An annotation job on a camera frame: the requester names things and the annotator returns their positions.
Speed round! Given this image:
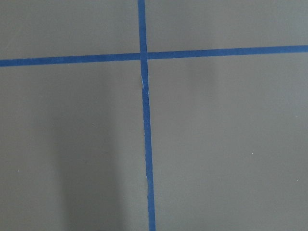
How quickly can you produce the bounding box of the blue tape vertical line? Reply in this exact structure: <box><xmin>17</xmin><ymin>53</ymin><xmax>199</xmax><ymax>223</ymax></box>
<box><xmin>138</xmin><ymin>0</ymin><xmax>156</xmax><ymax>231</ymax></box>

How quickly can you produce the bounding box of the blue tape horizontal line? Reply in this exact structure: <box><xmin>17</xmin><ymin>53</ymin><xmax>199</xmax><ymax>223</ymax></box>
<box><xmin>0</xmin><ymin>45</ymin><xmax>308</xmax><ymax>67</ymax></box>

